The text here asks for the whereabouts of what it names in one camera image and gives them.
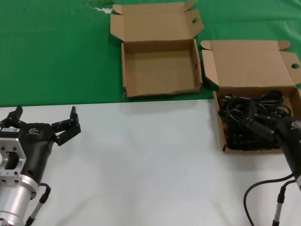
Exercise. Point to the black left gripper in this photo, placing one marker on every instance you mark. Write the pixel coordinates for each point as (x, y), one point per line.
(37, 146)

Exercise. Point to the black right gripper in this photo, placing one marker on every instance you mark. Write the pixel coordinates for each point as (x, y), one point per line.
(291, 143)

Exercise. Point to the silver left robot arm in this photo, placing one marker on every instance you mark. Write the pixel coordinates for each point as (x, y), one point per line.
(14, 197)

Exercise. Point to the open cardboard box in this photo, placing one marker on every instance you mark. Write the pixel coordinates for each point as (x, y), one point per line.
(160, 70)
(249, 66)

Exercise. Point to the green table cloth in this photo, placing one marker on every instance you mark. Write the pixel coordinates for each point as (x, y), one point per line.
(58, 51)

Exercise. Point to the left wrist camera silver bracket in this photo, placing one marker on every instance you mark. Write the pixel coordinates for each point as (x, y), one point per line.
(14, 143)

